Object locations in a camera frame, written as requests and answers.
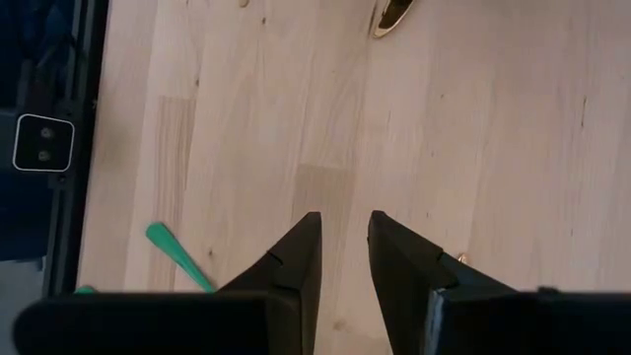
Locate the silver metal bracket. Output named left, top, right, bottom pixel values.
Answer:
left=11, top=112, right=76, bottom=175

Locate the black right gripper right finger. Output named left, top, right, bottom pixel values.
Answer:
left=366, top=209, right=631, bottom=355

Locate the gold knife green handle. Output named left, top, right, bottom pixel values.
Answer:
left=370, top=0, right=416, bottom=40

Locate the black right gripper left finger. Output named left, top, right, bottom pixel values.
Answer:
left=13, top=211, right=323, bottom=355

